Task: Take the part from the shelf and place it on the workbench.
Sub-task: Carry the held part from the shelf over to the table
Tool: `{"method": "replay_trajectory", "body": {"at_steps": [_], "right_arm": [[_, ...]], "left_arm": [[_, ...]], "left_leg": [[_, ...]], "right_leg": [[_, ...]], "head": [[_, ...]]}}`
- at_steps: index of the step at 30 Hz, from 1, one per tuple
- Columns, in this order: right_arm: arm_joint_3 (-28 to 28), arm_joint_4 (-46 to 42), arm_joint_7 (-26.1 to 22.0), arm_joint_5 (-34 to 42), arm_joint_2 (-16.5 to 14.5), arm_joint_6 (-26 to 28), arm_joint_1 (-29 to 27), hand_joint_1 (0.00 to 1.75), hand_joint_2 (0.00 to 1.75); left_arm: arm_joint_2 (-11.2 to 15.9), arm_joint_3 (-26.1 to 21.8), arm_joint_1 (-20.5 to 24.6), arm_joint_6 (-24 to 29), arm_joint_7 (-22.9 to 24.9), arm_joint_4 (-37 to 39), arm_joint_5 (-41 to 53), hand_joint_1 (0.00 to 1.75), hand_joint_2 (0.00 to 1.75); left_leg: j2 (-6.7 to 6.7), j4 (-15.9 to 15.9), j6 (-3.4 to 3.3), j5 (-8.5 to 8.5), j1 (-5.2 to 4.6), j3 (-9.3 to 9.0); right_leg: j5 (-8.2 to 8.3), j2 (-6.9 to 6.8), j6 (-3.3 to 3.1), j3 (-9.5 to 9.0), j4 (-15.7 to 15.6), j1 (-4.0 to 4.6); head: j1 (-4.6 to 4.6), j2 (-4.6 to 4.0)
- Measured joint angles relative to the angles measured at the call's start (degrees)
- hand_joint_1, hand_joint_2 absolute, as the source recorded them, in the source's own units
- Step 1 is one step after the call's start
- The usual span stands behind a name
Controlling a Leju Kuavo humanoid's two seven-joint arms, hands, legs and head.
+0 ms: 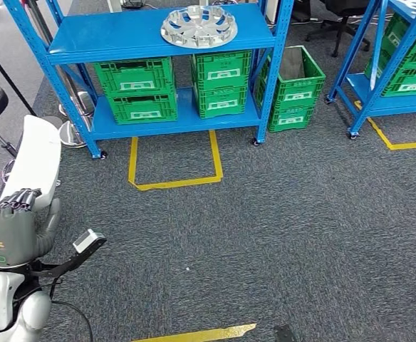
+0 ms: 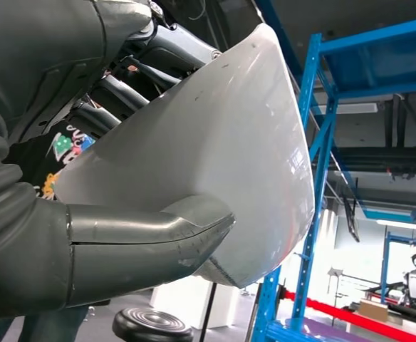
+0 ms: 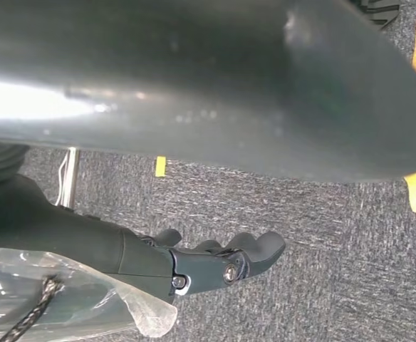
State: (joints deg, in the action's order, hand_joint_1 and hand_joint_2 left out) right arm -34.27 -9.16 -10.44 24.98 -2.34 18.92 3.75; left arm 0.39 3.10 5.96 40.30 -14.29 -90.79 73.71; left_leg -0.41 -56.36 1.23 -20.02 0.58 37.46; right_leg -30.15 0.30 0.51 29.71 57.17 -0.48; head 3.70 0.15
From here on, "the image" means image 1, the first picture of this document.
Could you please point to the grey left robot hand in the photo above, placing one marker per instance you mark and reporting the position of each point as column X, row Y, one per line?
column 10, row 236

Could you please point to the white curved plastic part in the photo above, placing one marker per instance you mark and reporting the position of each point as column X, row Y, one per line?
column 33, row 156

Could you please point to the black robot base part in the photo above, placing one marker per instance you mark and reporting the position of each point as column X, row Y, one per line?
column 285, row 333

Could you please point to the blue metal shelf rack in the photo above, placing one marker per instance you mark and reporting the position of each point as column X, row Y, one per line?
column 361, row 87
column 122, row 35

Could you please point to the chrome barrier stanchion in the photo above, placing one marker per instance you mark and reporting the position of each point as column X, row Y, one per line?
column 71, row 137

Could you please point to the black pole stanchion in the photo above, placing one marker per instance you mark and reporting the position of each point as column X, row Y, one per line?
column 8, row 77

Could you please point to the white desk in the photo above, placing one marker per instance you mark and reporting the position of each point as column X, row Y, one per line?
column 113, row 5

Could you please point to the yellow floor tape square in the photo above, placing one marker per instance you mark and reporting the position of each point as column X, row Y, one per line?
column 217, row 156

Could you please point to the grey wheel hubcap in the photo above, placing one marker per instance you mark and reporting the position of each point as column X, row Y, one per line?
column 198, row 28

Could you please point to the black office chair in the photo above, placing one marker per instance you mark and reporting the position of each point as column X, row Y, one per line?
column 343, row 19

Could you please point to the black camera bracket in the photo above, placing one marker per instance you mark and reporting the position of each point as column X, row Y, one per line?
column 62, row 268

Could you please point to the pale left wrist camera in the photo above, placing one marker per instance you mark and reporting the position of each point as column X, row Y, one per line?
column 84, row 241

